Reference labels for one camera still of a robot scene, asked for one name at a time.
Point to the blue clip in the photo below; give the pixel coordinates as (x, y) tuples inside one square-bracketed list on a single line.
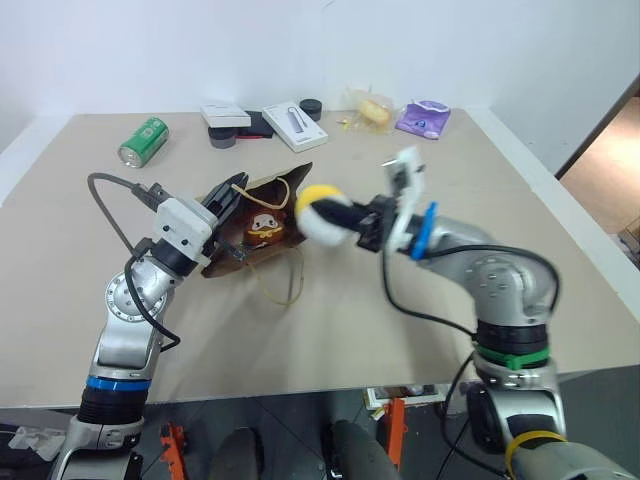
[(425, 232)]

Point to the purple pouch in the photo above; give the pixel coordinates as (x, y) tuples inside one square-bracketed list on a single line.
[(422, 120)]

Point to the white plastic packaging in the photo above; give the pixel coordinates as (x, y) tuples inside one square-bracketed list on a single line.
[(35, 442)]

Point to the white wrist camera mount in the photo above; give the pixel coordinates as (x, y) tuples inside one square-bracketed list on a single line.
[(182, 222), (407, 172)]

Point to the black flat pouch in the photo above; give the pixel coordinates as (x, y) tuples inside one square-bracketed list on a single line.
[(260, 126)]

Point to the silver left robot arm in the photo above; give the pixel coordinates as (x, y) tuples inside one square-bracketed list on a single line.
[(122, 345)]

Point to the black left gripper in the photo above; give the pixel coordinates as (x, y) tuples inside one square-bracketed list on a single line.
[(216, 235)]

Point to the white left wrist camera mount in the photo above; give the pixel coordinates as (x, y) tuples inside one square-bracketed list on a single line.
[(182, 222)]

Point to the brown paper bag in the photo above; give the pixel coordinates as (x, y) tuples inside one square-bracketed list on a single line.
[(270, 200)]

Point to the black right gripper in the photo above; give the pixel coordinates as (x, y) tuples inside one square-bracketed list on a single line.
[(379, 225)]

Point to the clear bag with bread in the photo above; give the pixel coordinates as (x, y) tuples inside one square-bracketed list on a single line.
[(372, 112)]

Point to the green drink can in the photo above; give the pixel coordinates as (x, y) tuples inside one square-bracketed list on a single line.
[(142, 144)]

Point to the white box with grey device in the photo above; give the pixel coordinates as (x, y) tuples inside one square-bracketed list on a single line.
[(295, 127)]

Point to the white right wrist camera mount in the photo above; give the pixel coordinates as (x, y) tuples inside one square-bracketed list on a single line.
[(407, 172)]

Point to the white framed board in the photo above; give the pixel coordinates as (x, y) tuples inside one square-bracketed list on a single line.
[(425, 395)]

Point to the grey tape roll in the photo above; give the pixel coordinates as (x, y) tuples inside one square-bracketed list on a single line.
[(222, 139)]

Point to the orange clamp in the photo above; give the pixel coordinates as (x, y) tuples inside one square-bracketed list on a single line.
[(396, 430), (172, 450)]

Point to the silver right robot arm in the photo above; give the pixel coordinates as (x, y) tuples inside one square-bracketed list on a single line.
[(505, 280)]

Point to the black round cylinder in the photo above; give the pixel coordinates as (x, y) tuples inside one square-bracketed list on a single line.
[(311, 108)]

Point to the yellow and white plush ball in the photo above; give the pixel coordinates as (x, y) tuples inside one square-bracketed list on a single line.
[(320, 230)]

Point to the white flat box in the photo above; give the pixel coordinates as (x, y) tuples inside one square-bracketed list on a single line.
[(225, 116)]

